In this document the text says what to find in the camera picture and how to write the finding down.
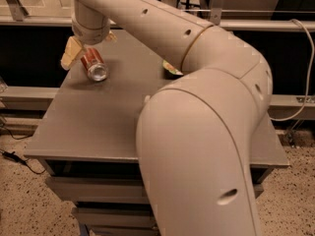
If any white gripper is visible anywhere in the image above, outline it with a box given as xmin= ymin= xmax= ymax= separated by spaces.
xmin=60 ymin=0 xmax=117 ymax=71

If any red coke can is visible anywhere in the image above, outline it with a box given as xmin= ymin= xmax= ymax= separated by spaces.
xmin=81 ymin=47 xmax=109 ymax=82

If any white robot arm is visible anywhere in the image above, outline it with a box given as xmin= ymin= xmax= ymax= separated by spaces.
xmin=73 ymin=0 xmax=273 ymax=236

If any clear plastic water bottle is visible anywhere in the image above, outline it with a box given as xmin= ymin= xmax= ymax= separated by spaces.
xmin=144 ymin=95 xmax=151 ymax=104

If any green chip bag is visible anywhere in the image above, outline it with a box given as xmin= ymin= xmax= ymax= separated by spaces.
xmin=162 ymin=61 xmax=182 ymax=76

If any grey drawer cabinet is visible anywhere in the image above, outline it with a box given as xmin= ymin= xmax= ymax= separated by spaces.
xmin=27 ymin=31 xmax=288 ymax=236

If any metal railing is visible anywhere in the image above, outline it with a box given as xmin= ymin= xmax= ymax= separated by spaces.
xmin=0 ymin=0 xmax=315 ymax=31

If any top grey drawer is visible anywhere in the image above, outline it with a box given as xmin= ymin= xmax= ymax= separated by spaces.
xmin=45 ymin=176 xmax=265 ymax=205

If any grey drawer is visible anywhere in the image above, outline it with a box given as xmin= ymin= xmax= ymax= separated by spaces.
xmin=72 ymin=207 xmax=156 ymax=228
xmin=45 ymin=176 xmax=265 ymax=205

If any black cable on floor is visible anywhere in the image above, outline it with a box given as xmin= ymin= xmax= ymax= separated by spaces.
xmin=0 ymin=148 xmax=47 ymax=176

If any white cable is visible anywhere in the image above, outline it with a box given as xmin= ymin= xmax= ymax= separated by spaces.
xmin=269 ymin=18 xmax=315 ymax=123

